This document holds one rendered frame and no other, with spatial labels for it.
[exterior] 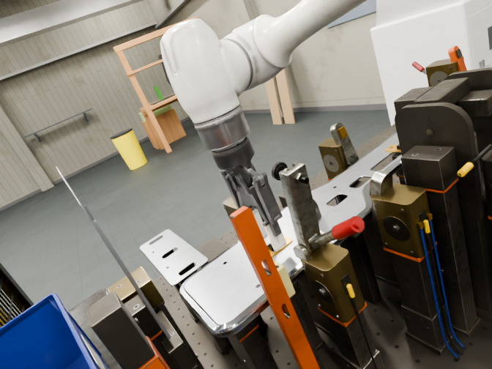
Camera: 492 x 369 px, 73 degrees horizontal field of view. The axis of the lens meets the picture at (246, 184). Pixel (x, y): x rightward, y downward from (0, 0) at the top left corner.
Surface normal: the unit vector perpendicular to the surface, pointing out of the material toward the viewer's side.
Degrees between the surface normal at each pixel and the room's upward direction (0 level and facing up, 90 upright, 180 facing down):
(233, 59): 85
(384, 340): 0
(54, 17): 90
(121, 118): 90
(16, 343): 90
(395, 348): 0
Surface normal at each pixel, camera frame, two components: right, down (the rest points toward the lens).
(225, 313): -0.36, -0.86
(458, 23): -0.80, 0.49
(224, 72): 0.79, -0.06
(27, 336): 0.62, 0.07
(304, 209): 0.58, 0.27
